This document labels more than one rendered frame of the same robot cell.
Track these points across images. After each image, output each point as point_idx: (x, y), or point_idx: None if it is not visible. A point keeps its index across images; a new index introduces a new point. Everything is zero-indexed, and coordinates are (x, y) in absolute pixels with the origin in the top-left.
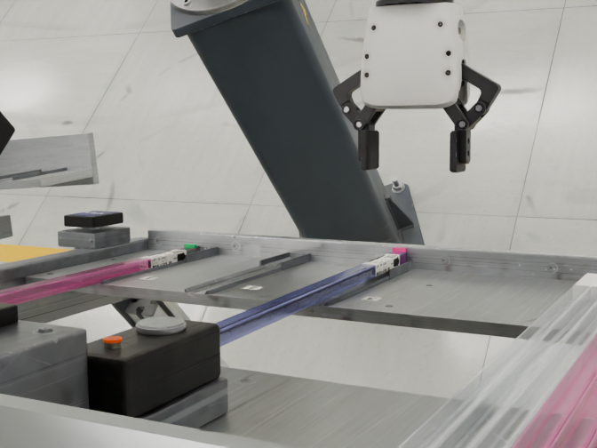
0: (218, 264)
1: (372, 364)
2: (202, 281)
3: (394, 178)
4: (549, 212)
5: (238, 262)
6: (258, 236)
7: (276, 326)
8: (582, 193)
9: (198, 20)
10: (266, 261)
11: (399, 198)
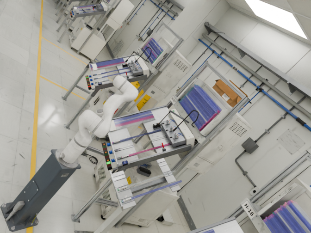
0: (121, 154)
1: (49, 211)
2: (129, 149)
3: (5, 203)
4: (10, 178)
5: (119, 153)
6: (115, 153)
7: (43, 232)
8: (6, 172)
9: (78, 162)
10: (119, 150)
11: (7, 205)
